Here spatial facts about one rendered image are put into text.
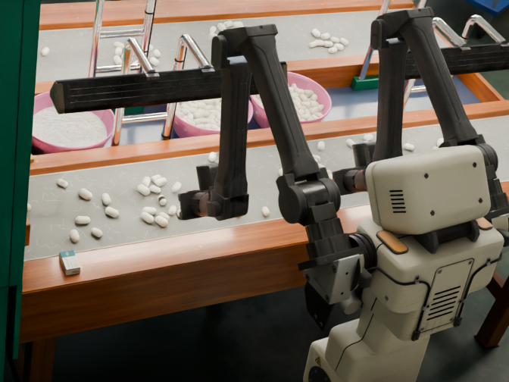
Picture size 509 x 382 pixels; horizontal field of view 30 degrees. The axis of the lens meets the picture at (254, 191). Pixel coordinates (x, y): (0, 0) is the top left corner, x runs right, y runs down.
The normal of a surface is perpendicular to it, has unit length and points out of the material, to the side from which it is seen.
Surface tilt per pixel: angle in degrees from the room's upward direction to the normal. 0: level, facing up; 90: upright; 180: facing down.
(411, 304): 82
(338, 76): 90
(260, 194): 0
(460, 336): 0
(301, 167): 32
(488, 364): 0
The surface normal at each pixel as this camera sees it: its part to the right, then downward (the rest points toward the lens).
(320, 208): 0.48, -0.22
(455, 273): 0.51, 0.53
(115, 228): 0.20, -0.74
